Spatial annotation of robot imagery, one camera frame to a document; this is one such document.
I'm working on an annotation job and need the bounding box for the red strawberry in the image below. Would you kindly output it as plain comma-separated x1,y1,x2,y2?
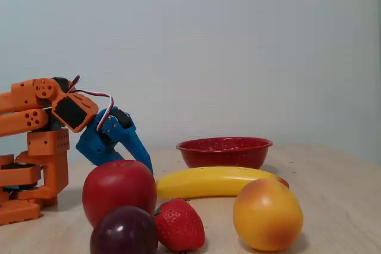
153,197,206,252

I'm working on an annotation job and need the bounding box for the red speckled bowl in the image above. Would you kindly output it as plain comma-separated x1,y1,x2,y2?
176,137,274,170

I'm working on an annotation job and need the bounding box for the orange robot base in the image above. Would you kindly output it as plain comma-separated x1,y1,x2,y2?
0,154,41,226

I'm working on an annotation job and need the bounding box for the yellow orange peach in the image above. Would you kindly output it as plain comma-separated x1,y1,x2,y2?
232,178,304,252

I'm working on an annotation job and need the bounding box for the yellow banana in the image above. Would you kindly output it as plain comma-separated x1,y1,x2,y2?
155,166,291,201

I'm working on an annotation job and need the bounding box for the red white black servo wire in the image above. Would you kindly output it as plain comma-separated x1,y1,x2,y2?
68,75,115,133

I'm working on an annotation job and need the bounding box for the red apple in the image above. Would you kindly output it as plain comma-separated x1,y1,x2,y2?
82,159,158,228

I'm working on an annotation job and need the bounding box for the dark purple plum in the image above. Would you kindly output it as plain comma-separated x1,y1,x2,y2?
89,205,159,254

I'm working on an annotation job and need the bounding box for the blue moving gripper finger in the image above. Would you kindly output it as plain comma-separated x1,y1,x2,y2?
102,115,154,175

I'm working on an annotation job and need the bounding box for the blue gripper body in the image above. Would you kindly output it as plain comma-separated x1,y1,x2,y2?
75,106,133,166

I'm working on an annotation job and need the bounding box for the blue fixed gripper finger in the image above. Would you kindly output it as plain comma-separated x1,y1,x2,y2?
96,149,126,167

